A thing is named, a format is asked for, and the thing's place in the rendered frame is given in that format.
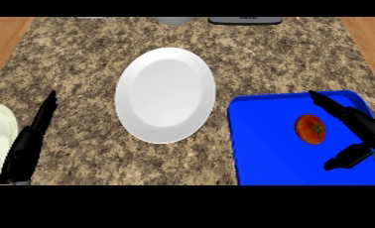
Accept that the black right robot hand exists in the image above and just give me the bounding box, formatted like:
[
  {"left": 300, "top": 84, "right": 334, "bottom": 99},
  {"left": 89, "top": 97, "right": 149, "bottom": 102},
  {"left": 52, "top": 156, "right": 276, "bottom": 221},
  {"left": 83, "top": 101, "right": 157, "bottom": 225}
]
[{"left": 307, "top": 89, "right": 375, "bottom": 171}]

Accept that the grey round object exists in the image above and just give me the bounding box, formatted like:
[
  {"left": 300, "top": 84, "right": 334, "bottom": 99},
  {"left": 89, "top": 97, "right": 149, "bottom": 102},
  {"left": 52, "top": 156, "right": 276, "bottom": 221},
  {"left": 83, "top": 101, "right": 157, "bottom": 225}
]
[{"left": 155, "top": 16, "right": 194, "bottom": 27}]

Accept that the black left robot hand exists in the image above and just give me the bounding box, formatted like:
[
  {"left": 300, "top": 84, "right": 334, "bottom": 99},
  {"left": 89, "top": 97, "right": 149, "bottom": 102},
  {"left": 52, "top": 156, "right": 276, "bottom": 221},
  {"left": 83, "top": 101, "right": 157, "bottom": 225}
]
[{"left": 0, "top": 89, "right": 59, "bottom": 185}]

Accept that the white oval plate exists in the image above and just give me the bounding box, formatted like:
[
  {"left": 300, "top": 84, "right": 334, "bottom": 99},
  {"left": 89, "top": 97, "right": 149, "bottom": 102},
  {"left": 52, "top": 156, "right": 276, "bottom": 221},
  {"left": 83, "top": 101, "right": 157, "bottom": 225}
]
[{"left": 114, "top": 47, "right": 217, "bottom": 145}]

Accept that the dark grey flat appliance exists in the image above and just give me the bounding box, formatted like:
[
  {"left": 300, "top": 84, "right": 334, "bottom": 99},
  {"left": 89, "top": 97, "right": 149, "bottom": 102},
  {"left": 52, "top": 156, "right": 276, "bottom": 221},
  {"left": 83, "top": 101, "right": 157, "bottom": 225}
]
[{"left": 207, "top": 16, "right": 284, "bottom": 26}]

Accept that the blue tray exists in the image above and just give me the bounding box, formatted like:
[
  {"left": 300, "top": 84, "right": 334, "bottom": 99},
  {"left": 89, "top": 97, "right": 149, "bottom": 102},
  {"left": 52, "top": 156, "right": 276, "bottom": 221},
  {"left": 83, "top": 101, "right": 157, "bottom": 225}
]
[{"left": 228, "top": 89, "right": 375, "bottom": 186}]

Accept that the pale green round object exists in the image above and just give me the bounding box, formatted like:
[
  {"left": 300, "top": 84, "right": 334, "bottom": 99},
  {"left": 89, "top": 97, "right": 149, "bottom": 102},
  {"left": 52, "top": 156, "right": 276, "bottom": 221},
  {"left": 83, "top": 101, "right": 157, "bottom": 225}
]
[{"left": 0, "top": 103, "right": 21, "bottom": 171}]

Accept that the red tomato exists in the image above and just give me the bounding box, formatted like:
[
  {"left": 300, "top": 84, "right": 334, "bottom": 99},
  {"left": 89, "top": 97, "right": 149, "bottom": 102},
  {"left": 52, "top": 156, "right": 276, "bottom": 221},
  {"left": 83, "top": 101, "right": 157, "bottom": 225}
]
[{"left": 293, "top": 113, "right": 327, "bottom": 146}]

